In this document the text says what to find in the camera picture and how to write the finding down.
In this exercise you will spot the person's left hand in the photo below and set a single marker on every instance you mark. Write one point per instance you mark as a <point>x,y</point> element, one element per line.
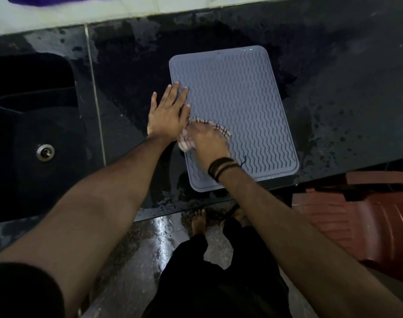
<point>166,119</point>

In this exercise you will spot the person's right hand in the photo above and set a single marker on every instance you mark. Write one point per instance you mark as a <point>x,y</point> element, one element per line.
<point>208,145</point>

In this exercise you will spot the checkered pink cleaning cloth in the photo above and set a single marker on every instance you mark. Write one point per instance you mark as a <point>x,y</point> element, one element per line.
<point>223,129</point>

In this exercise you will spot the grey ribbed silicone mat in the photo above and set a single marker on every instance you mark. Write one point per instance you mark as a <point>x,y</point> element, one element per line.
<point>241,96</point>

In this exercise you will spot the person's left forearm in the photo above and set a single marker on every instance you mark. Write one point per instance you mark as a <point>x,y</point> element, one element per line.
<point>88,215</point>

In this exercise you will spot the person's right forearm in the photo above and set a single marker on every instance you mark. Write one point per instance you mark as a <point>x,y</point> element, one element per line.
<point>304,255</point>

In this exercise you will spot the person's right foot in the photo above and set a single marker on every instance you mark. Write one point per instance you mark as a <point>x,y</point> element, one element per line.
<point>237,215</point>

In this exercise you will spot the person's foot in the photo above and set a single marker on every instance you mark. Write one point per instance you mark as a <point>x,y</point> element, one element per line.
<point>237,215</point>
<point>198,223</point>

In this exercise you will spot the person's left foot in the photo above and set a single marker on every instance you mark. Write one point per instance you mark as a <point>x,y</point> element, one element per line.
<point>198,223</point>

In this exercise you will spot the person's black trousers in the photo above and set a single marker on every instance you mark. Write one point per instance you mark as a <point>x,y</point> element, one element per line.
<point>221,284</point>

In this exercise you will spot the person's black sleeve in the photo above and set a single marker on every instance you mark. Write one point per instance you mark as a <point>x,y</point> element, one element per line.
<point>22,294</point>

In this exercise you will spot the black thread wristband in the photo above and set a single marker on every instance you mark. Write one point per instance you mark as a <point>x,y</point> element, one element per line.
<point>221,167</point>

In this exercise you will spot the metal sink drain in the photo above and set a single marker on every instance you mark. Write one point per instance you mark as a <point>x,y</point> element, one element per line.
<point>45,152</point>

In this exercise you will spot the black sink basin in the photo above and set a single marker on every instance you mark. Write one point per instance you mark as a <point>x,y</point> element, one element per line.
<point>29,122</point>

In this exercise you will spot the purple hanging cloth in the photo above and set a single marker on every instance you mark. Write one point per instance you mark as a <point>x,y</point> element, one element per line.
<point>55,0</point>

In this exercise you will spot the red plastic chair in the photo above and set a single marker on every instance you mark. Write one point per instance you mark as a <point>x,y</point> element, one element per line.
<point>370,228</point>

